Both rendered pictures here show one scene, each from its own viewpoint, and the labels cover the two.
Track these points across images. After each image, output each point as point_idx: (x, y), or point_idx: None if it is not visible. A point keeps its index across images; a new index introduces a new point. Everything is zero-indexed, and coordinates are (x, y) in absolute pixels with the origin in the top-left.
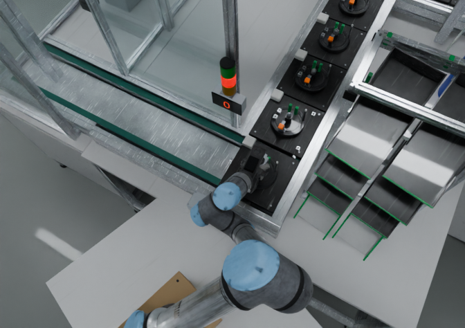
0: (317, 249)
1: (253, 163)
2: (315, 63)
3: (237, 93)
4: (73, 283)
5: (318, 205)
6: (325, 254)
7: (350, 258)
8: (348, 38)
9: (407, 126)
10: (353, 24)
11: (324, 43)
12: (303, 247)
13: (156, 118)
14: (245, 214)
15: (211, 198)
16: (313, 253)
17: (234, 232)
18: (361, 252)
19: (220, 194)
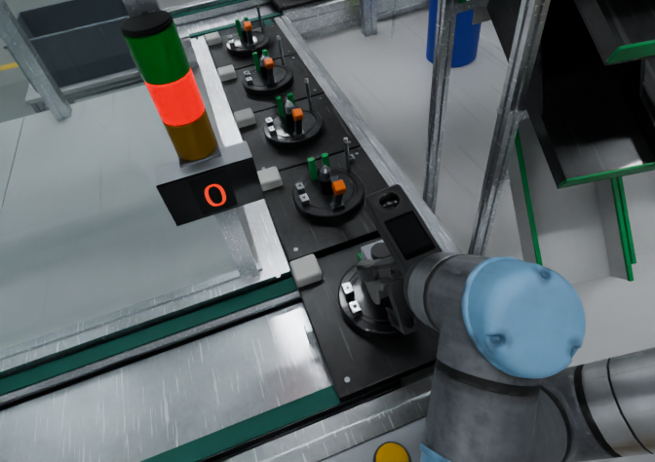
0: (597, 331)
1: (411, 229)
2: (280, 99)
3: (220, 148)
4: None
5: (552, 235)
6: (615, 327)
7: (644, 293)
8: (285, 65)
9: None
10: (278, 35)
11: (262, 87)
12: (579, 353)
13: (61, 416)
14: None
15: (476, 379)
16: (602, 346)
17: (611, 421)
18: None
19: (520, 317)
